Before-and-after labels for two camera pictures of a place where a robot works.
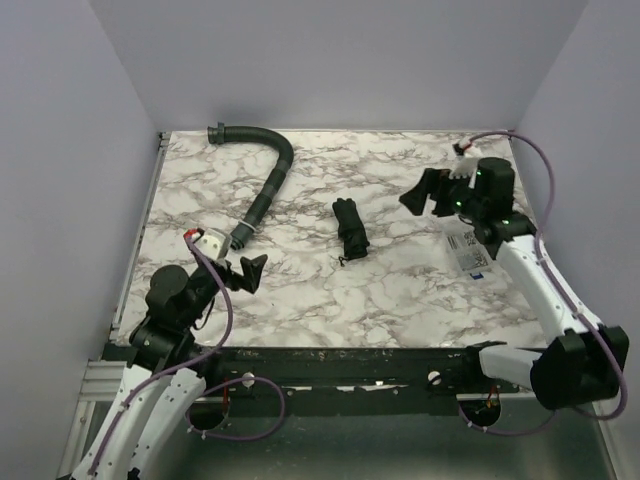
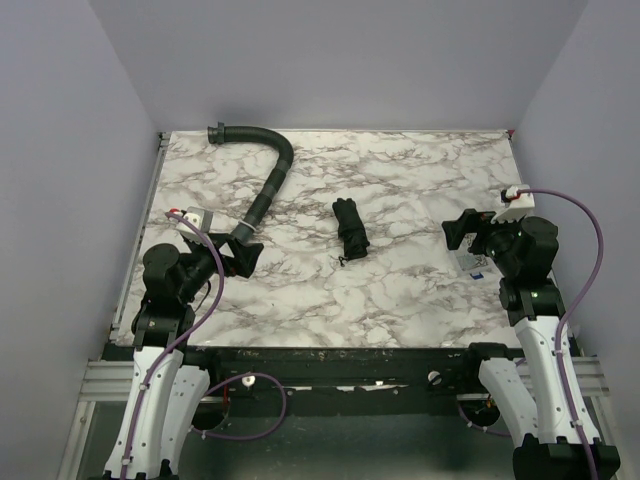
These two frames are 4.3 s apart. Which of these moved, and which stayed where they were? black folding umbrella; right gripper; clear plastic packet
Moved: right gripper
Stayed: black folding umbrella; clear plastic packet
